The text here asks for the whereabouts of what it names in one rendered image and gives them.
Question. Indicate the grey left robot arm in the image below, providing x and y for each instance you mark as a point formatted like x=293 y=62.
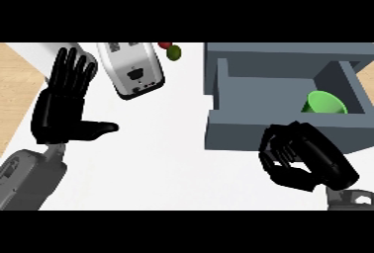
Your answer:
x=28 y=179

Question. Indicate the green cup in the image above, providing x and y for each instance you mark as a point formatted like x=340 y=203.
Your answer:
x=326 y=103

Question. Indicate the silver toaster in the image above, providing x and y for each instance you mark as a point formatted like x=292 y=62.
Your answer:
x=132 y=69

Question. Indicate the green fruit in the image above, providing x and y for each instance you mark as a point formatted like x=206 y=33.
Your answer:
x=173 y=52

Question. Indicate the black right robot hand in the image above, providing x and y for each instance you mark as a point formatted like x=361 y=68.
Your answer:
x=317 y=154

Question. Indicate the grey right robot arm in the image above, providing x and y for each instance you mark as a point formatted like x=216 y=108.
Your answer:
x=351 y=199

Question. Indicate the grey open drawer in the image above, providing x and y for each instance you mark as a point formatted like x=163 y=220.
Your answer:
x=287 y=108

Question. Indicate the grey cabinet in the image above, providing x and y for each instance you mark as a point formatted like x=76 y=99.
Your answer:
x=287 y=57

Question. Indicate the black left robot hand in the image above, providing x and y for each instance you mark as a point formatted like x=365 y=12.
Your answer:
x=58 y=108

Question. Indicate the red fruit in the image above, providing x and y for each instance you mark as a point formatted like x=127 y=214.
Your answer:
x=164 y=45

